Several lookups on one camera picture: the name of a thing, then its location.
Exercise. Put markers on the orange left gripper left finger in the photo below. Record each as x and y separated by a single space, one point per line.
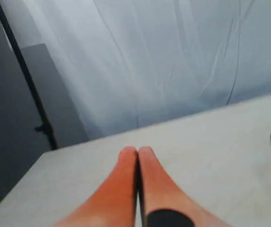
113 204

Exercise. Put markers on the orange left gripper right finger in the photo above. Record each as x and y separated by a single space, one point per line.
163 203

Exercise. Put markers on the black stand pole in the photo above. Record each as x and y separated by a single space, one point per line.
45 127

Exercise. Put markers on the white backdrop cloth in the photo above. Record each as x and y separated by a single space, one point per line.
132 63

